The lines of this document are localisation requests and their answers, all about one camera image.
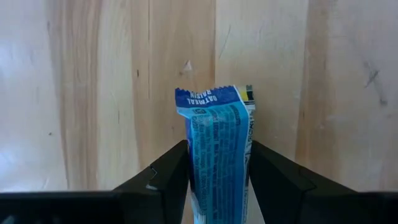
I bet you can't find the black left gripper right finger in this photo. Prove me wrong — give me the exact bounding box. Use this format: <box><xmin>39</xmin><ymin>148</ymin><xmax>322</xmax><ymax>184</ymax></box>
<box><xmin>250</xmin><ymin>140</ymin><xmax>398</xmax><ymax>224</ymax></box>

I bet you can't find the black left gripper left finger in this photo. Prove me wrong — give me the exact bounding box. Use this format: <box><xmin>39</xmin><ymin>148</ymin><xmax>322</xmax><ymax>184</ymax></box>
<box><xmin>0</xmin><ymin>140</ymin><xmax>190</xmax><ymax>224</ymax></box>

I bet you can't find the blue oatmeal raisin granola bar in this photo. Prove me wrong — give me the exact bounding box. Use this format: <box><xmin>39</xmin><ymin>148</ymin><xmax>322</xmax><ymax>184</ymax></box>
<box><xmin>174</xmin><ymin>84</ymin><xmax>256</xmax><ymax>224</ymax></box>

